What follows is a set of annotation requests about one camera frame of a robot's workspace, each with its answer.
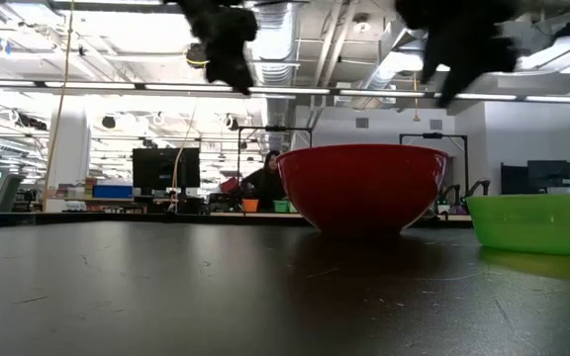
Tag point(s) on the lime green plastic bowl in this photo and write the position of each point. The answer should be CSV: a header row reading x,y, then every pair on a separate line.
x,y
537,225

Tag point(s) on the small green container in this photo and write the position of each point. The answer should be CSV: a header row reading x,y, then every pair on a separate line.
x,y
280,206

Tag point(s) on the person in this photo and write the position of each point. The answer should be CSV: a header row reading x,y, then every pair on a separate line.
x,y
265,185

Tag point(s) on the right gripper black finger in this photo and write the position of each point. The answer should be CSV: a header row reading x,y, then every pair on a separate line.
x,y
458,76
433,52

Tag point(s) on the blue plastic crate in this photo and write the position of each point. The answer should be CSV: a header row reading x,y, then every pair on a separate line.
x,y
112,192

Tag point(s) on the black computer monitor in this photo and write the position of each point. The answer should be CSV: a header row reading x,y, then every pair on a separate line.
x,y
512,180
166,168
552,173

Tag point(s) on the grey office chair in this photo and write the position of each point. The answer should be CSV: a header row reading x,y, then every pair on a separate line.
x,y
8,195

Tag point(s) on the overhead light bar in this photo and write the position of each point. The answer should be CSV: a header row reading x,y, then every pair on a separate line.
x,y
92,85

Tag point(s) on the small red bowl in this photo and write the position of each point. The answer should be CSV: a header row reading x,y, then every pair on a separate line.
x,y
229,185

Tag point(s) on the small orange container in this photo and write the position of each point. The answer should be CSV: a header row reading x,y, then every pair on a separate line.
x,y
250,205

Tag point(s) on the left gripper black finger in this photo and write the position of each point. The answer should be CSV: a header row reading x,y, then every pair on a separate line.
x,y
241,69
219,66

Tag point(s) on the black station frame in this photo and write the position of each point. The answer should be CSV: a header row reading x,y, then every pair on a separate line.
x,y
433,135
275,128

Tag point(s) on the red plastic bowl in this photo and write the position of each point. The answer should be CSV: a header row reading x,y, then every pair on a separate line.
x,y
361,188

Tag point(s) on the background black robot arm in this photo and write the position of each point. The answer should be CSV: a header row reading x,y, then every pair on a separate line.
x,y
478,187

